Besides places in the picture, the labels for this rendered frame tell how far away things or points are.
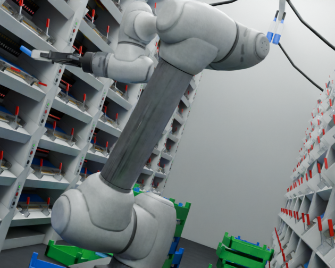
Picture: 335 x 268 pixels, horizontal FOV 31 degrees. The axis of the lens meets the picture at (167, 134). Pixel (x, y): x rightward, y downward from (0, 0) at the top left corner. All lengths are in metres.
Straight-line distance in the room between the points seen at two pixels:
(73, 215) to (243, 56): 0.63
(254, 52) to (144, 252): 0.65
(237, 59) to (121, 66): 0.58
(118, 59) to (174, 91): 0.55
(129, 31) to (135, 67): 0.13
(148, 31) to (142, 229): 0.71
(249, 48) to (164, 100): 0.26
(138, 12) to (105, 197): 0.76
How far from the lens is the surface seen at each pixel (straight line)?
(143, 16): 2.10
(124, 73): 2.08
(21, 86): 2.41
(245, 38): 1.62
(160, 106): 1.58
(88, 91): 3.31
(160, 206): 1.77
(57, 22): 2.69
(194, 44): 1.53
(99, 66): 2.11
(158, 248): 1.79
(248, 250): 3.96
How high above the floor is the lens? 0.58
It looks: 3 degrees up
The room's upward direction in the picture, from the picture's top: 19 degrees clockwise
